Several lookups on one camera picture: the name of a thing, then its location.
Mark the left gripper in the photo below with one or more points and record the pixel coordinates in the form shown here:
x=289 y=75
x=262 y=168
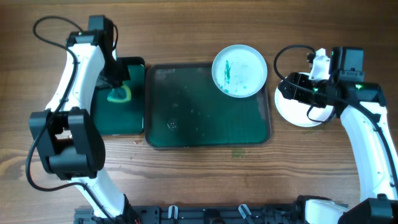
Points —
x=122 y=75

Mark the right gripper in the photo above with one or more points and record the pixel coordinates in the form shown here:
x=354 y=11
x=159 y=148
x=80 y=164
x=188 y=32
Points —
x=294 y=93

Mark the green yellow sponge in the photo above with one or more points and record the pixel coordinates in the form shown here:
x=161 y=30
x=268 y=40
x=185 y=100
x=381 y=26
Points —
x=121 y=94

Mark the white plate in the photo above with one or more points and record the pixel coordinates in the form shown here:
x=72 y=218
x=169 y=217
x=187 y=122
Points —
x=301 y=114
x=239 y=71

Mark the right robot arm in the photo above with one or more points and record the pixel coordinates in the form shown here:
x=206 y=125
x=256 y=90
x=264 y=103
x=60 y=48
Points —
x=336 y=85

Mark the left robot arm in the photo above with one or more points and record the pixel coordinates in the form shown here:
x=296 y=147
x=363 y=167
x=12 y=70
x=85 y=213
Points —
x=65 y=136

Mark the small black water tray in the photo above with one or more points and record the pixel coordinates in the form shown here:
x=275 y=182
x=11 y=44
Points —
x=122 y=118

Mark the large dark serving tray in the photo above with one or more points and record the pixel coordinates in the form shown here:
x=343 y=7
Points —
x=184 y=108

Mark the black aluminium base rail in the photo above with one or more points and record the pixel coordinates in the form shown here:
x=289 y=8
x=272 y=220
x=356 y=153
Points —
x=271 y=213

